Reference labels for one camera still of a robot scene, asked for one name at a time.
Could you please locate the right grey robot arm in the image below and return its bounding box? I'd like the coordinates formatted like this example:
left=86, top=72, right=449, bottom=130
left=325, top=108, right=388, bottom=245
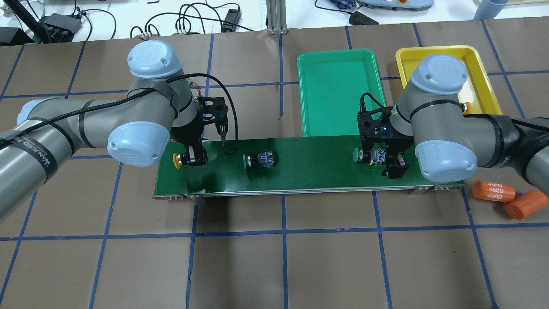
left=353, top=54, right=549, bottom=194

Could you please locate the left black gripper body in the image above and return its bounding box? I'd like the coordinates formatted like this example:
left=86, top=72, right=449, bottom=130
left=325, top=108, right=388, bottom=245
left=171, top=97, right=228, bottom=166

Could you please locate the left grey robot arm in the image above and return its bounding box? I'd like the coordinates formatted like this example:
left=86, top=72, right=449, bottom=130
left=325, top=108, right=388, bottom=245
left=0, top=40, right=234, bottom=218

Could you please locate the yellow plastic tray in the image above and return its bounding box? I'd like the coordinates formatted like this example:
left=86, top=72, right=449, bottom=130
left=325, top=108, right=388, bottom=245
left=395, top=45, right=502, bottom=114

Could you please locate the green conveyor belt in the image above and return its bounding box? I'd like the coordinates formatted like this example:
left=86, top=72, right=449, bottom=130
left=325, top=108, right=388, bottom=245
left=153, top=135, right=465, bottom=200

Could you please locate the orange cylinder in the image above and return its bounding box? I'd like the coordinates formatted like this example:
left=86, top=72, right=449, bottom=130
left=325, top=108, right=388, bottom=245
left=472, top=181, right=516, bottom=203
left=505, top=190, right=548, bottom=220

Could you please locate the green push button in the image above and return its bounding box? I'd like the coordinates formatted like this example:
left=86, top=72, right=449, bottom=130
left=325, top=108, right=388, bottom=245
left=242, top=151, right=276, bottom=170
left=352, top=148, right=386, bottom=166

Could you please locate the yellow mushroom push button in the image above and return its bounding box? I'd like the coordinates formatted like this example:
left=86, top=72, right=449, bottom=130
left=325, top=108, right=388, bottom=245
left=460, top=102, right=472, bottom=114

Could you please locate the green plastic tray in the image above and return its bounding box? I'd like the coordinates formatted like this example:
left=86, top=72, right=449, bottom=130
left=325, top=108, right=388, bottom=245
left=297, top=49, right=386, bottom=136

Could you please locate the aluminium frame post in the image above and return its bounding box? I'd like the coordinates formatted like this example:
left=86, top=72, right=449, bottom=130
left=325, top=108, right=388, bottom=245
left=266, top=0, right=288, bottom=35

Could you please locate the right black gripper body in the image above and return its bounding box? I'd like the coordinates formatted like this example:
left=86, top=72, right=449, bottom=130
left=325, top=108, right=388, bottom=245
left=357, top=107, right=413, bottom=179

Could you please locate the black power adapter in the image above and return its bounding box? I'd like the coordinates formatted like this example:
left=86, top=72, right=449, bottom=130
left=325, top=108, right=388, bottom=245
left=221, top=9, right=242, bottom=33

